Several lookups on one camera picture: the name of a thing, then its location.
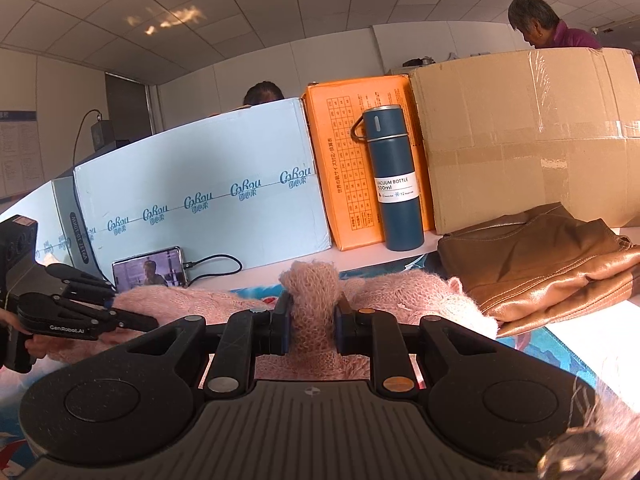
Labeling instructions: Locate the pink knitted sweater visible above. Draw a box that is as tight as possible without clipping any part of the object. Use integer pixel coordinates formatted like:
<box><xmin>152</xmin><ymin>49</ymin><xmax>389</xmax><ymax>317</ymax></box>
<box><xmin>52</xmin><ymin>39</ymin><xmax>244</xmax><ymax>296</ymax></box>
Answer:
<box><xmin>46</xmin><ymin>260</ymin><xmax>500</xmax><ymax>382</ymax></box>

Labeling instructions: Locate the operator left hand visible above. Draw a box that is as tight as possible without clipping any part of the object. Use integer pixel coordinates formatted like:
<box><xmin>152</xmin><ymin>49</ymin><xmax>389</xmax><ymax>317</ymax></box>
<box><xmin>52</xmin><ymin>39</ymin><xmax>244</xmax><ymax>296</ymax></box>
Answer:
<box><xmin>1</xmin><ymin>310</ymin><xmax>99</xmax><ymax>364</ymax></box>

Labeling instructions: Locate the anime print desk mat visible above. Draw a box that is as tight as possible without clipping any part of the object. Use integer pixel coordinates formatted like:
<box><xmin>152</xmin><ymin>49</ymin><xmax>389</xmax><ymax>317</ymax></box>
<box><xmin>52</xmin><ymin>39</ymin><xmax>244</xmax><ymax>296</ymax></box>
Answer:
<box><xmin>1</xmin><ymin>252</ymin><xmax>596</xmax><ymax>479</ymax></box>

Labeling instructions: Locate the smartphone with lit screen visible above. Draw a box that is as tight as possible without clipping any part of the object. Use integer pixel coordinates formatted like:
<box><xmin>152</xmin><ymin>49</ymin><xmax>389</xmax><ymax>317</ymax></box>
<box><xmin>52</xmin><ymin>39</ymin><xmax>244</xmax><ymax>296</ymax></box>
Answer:
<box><xmin>112</xmin><ymin>246</ymin><xmax>186</xmax><ymax>292</ymax></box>

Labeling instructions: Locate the light blue carton box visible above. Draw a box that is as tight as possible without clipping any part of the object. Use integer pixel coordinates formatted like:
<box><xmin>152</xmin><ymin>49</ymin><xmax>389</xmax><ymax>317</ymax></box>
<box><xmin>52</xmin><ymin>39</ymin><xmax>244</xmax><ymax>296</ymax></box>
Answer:
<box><xmin>10</xmin><ymin>99</ymin><xmax>331</xmax><ymax>278</ymax></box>

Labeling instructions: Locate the dark blue vacuum bottle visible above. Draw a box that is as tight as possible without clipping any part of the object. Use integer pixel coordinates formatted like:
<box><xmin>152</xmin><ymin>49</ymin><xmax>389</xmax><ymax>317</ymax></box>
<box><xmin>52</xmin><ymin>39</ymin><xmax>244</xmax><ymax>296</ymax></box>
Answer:
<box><xmin>350</xmin><ymin>104</ymin><xmax>424</xmax><ymax>252</ymax></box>

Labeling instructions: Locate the brown leather bag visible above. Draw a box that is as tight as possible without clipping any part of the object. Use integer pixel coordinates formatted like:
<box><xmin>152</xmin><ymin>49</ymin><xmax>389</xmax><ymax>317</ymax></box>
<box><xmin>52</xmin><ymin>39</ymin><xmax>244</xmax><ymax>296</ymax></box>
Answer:
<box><xmin>437</xmin><ymin>203</ymin><xmax>639</xmax><ymax>337</ymax></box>

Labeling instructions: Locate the orange carton box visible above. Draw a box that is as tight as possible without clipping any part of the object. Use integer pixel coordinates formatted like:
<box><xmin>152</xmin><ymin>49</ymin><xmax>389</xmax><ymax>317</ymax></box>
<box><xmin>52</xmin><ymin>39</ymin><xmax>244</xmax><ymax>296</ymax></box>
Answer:
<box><xmin>302</xmin><ymin>75</ymin><xmax>435</xmax><ymax>250</ymax></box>

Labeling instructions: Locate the brown cardboard box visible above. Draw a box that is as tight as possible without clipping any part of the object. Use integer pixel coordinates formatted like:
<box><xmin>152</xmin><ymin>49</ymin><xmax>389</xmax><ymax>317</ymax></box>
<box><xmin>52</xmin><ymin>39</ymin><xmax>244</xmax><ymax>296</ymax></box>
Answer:
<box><xmin>410</xmin><ymin>48</ymin><xmax>639</xmax><ymax>234</ymax></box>

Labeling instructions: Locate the dark-haired person behind boxes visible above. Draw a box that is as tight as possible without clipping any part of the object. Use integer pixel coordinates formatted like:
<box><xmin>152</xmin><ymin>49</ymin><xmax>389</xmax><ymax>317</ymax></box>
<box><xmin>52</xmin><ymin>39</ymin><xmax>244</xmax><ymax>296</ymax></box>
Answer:
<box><xmin>243</xmin><ymin>80</ymin><xmax>284</xmax><ymax>106</ymax></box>

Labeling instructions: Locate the grey-haired woman in purple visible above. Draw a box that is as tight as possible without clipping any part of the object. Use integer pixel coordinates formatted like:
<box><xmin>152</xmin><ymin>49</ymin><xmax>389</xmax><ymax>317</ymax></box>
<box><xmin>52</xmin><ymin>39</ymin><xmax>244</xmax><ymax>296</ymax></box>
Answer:
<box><xmin>508</xmin><ymin>0</ymin><xmax>601</xmax><ymax>50</ymax></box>

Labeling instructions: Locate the black phone charging cable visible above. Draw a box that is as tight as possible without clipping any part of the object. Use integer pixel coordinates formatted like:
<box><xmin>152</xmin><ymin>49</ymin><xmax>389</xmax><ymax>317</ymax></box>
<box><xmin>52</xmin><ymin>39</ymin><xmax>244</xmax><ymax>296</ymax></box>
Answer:
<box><xmin>182</xmin><ymin>252</ymin><xmax>244</xmax><ymax>288</ymax></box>

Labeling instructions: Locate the wall notice poster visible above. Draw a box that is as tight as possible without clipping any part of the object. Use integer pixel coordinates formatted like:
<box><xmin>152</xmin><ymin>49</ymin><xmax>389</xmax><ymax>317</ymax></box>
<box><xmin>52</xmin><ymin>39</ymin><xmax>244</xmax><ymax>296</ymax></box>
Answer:
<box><xmin>0</xmin><ymin>110</ymin><xmax>44</xmax><ymax>198</ymax></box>

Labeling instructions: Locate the black wall adapter box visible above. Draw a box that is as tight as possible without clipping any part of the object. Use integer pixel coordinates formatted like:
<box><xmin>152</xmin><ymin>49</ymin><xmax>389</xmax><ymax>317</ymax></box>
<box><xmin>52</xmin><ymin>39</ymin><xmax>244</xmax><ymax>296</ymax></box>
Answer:
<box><xmin>90</xmin><ymin>119</ymin><xmax>115</xmax><ymax>152</ymax></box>

